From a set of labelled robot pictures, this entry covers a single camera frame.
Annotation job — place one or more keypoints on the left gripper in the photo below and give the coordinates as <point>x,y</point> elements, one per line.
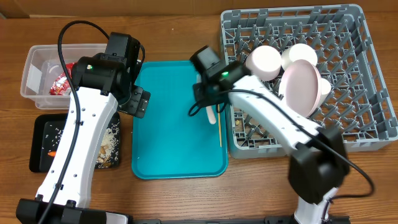
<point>138,105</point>

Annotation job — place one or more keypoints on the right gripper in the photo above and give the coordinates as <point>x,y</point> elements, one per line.
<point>209,99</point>

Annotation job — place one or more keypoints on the wooden chopstick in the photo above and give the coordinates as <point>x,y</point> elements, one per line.
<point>219,125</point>

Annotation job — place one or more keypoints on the white plastic fork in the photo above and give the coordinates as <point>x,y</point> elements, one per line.
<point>209,110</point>

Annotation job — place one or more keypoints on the pile of rice and nuts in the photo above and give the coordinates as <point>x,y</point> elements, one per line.
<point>108,155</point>

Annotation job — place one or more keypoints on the small bowl with nuts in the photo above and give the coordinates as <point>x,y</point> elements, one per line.
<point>264,62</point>

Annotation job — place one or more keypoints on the red snack wrapper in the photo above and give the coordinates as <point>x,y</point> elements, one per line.
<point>60,85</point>

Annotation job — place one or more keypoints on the large white plate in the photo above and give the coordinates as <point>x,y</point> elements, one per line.
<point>300,87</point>

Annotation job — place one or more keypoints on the orange carrot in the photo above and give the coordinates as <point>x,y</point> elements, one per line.
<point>52,153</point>

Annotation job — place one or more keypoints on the white plastic cup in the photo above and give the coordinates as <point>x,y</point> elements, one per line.
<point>325,90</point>

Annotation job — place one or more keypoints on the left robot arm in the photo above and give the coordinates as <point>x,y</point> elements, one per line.
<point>101,85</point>

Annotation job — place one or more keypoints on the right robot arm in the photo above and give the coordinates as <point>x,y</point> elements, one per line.
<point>317,165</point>

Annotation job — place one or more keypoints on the teal plastic tray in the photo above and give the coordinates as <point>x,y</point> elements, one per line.
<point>167,143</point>

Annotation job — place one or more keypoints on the black plastic tray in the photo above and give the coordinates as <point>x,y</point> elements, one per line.
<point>38,135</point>

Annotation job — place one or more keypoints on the clear plastic bin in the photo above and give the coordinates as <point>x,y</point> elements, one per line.
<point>42,67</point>

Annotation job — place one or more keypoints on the grey dish rack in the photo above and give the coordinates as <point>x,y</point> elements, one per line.
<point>359,104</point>

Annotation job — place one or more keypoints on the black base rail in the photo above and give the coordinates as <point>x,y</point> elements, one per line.
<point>266,220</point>

